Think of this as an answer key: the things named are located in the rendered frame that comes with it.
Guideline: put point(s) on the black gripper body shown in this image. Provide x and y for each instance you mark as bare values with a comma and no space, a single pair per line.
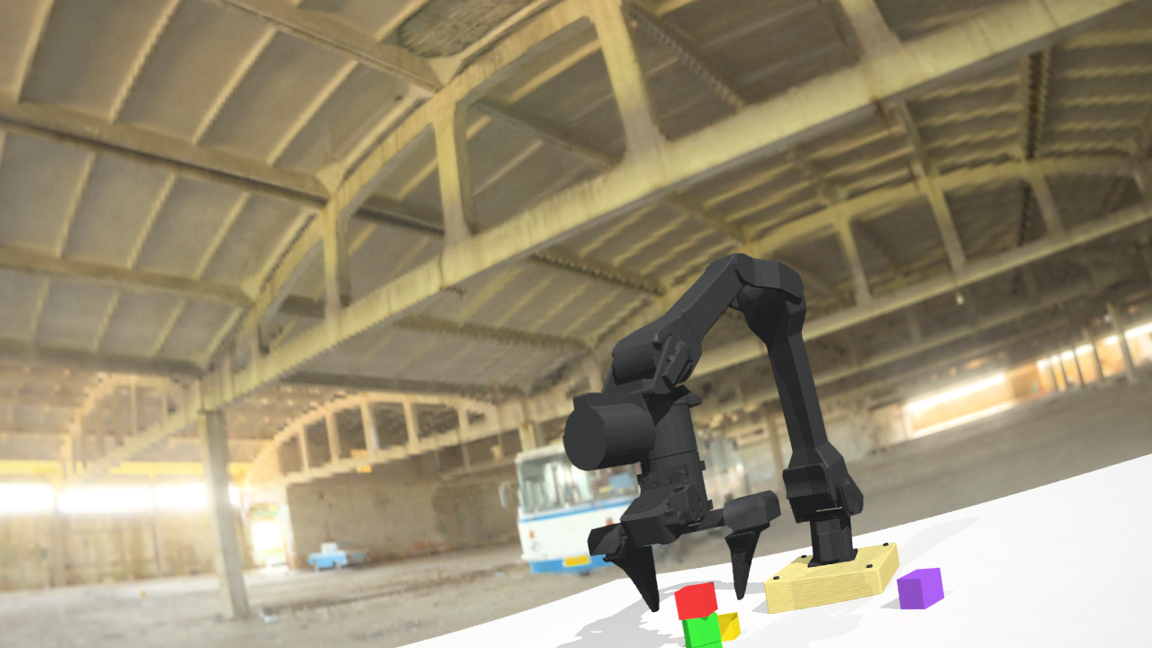
741,514

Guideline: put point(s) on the purple cube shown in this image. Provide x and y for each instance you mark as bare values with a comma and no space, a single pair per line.
920,589

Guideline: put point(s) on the red block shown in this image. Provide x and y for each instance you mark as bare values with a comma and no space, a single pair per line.
696,601

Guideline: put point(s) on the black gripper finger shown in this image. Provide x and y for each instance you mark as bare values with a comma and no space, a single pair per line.
742,546
639,566

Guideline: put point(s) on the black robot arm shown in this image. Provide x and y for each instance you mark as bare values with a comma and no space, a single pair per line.
618,426

